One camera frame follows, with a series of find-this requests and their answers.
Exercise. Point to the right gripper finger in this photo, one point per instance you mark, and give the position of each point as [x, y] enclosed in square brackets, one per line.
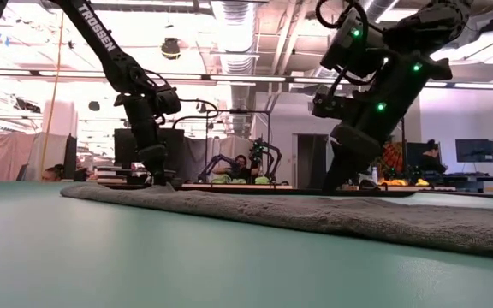
[358, 158]
[333, 175]

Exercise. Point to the grey woven towel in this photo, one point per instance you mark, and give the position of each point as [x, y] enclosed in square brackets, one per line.
[315, 214]

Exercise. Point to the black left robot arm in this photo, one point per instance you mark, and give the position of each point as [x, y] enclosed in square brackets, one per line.
[101, 38]

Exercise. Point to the black background robot arm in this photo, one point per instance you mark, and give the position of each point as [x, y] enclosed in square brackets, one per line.
[261, 149]
[216, 160]

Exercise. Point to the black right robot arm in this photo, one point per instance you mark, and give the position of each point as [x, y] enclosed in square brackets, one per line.
[435, 21]

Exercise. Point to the white plastic bottle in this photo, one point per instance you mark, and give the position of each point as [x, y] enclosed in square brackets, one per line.
[375, 175]

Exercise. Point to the dark open doorway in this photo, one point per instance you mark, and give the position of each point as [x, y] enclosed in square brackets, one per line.
[310, 162]

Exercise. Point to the orange patterned panel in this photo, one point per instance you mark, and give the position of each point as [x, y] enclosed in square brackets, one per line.
[394, 158]

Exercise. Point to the yellow item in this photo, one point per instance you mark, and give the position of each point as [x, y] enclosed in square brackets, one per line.
[422, 182]
[394, 182]

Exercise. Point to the small black ceiling device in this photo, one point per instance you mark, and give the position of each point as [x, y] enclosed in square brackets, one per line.
[200, 107]

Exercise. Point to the yellow-green cloth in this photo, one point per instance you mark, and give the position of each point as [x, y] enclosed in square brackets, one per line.
[239, 180]
[221, 179]
[263, 180]

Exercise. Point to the person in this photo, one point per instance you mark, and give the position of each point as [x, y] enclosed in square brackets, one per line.
[430, 162]
[53, 174]
[241, 164]

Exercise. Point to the wooden background table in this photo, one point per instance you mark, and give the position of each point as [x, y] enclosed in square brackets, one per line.
[238, 186]

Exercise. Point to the black ceiling dome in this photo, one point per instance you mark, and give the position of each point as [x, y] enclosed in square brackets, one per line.
[170, 48]

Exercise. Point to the dark office desk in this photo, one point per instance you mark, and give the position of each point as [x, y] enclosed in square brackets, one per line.
[469, 177]

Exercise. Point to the long ceiling light strip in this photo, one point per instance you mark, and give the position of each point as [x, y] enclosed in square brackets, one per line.
[246, 78]

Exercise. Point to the pink curtain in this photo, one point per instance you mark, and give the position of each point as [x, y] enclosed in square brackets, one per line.
[2, 154]

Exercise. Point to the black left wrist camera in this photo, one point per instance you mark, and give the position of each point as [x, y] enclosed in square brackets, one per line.
[168, 100]

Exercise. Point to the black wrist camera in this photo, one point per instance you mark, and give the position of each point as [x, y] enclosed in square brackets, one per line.
[168, 100]
[349, 47]

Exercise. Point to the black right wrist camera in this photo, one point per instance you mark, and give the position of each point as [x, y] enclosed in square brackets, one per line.
[349, 47]

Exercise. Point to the silver ribbed ventilation duct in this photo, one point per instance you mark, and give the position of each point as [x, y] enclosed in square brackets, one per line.
[238, 38]
[379, 8]

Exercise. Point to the black station frame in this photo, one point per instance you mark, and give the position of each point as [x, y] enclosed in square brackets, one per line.
[238, 111]

